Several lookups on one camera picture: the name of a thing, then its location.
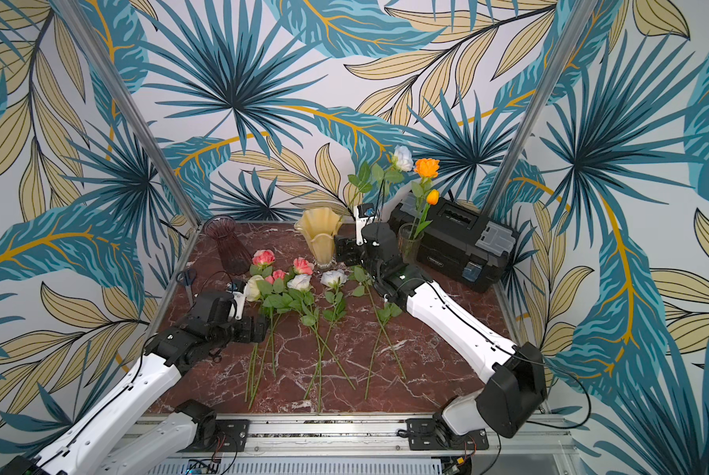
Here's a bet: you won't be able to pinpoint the pink rose small bud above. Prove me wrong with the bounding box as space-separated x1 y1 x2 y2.
292 257 314 275

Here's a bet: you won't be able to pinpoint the pink rose centre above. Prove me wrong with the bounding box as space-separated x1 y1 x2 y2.
244 268 287 408

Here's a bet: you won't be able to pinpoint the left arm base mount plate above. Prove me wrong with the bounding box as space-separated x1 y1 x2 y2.
204 419 251 453

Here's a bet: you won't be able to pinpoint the cream yellow fluted vase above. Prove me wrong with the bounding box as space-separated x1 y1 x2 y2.
294 207 344 269

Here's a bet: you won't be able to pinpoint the white rose right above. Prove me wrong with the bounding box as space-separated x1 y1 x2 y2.
301 270 351 400

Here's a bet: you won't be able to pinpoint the white rose centre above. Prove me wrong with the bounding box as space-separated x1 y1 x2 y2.
283 275 354 411

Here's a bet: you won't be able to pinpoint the pink rose left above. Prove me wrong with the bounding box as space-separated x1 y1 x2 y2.
250 249 275 277

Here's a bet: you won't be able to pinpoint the orange rose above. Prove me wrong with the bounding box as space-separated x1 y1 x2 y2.
349 265 408 381
411 158 440 225
412 189 440 239
364 303 406 400

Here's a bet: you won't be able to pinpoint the scissors with blue handle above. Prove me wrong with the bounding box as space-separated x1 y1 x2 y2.
176 267 197 308

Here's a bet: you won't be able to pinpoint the cream rose large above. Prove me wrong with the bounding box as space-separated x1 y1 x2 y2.
245 275 273 409

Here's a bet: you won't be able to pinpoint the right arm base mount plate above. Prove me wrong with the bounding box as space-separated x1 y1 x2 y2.
397 418 489 452

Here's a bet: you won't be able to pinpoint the aluminium frame post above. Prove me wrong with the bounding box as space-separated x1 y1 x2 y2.
480 0 597 217
54 0 201 230

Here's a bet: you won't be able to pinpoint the left aluminium frame post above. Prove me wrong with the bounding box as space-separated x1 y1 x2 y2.
54 0 201 230

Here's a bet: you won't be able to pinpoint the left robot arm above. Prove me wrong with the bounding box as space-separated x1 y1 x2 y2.
1 291 269 474

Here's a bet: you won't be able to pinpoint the dark purple ribbed vase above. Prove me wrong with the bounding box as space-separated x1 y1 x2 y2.
202 215 252 275

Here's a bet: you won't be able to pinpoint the white rose top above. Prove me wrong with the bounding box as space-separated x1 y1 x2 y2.
348 146 415 222

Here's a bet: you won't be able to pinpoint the right aluminium frame post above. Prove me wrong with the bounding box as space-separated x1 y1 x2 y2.
480 0 597 217

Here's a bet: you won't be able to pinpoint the black plastic toolbox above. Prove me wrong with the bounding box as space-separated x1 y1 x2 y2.
414 198 519 293

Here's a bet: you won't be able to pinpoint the clear glass vase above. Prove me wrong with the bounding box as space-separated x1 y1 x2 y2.
398 224 424 264

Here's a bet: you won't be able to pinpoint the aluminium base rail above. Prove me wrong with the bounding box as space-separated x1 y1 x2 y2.
113 412 584 475

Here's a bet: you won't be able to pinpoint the white rose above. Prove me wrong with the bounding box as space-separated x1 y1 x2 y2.
301 270 351 400
348 146 415 222
283 275 354 411

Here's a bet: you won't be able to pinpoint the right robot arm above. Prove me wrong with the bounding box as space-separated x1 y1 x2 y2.
335 223 546 439

